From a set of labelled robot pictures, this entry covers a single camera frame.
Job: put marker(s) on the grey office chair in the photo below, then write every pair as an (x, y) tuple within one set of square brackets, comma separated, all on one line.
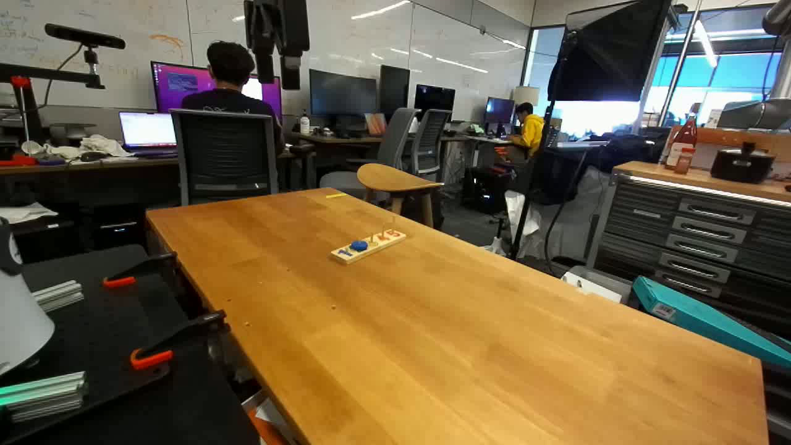
[(431, 139), (387, 150)]

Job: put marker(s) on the black softbox light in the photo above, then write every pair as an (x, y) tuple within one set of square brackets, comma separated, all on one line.
[(609, 50)]

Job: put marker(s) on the yellow tape strip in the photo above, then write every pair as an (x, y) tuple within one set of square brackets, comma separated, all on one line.
[(335, 197)]

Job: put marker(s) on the red bottle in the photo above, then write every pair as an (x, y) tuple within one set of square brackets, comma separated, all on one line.
[(683, 145)]

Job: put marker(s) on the black bar camera on mount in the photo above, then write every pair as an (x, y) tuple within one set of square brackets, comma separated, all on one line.
[(82, 36)]

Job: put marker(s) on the black clamp with orange tip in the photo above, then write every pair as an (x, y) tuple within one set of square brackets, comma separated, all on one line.
[(140, 272), (176, 338)]

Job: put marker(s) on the small black monitor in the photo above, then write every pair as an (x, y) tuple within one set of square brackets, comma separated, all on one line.
[(433, 98)]

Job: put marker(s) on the grey drawer tool cabinet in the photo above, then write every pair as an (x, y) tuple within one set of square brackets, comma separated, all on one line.
[(700, 239)]

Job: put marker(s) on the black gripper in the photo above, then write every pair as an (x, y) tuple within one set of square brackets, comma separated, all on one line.
[(275, 26)]

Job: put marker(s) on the white lamp shade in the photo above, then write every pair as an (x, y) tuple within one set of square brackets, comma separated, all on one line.
[(18, 324)]

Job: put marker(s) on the black mesh office chair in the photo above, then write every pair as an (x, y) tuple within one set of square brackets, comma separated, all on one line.
[(223, 156)]

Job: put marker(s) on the person in yellow top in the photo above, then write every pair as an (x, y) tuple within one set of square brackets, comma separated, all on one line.
[(533, 129)]

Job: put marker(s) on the black container on cabinet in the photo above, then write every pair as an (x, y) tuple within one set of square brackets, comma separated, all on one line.
[(743, 165)]

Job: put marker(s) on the wide black monitor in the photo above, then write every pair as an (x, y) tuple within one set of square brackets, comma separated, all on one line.
[(343, 98)]

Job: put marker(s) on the round wooden stool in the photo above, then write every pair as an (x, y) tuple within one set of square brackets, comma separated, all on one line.
[(396, 178)]

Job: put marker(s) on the aluminium extrusion bars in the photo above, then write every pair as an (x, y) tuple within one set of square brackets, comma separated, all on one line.
[(61, 296), (41, 394)]

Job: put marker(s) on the seated person in dark shirt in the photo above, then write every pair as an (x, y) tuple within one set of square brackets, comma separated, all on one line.
[(229, 78)]

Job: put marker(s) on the open laptop with white screen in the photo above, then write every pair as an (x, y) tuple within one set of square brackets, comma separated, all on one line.
[(148, 132)]

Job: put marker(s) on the purple lit monitor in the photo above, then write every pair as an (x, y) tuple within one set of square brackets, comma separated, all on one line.
[(176, 85)]

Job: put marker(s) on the wooden peg platform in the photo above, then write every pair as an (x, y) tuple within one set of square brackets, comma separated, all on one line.
[(381, 241)]

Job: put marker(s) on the tall black monitor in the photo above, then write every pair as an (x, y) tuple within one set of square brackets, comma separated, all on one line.
[(395, 90)]

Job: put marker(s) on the white flat box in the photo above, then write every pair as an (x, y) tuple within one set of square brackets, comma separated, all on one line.
[(595, 286)]

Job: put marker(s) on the teal case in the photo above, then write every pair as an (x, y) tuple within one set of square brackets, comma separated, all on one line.
[(709, 323)]

